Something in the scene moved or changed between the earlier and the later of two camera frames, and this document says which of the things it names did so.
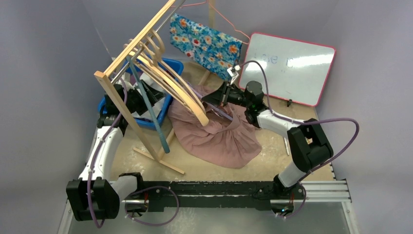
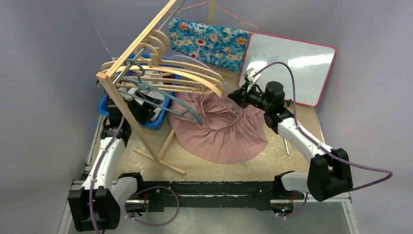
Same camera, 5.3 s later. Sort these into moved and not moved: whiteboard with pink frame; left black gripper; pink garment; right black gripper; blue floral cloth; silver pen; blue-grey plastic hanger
Moved: left black gripper; blue-grey plastic hanger; right black gripper; blue floral cloth
Not moved: pink garment; whiteboard with pink frame; silver pen
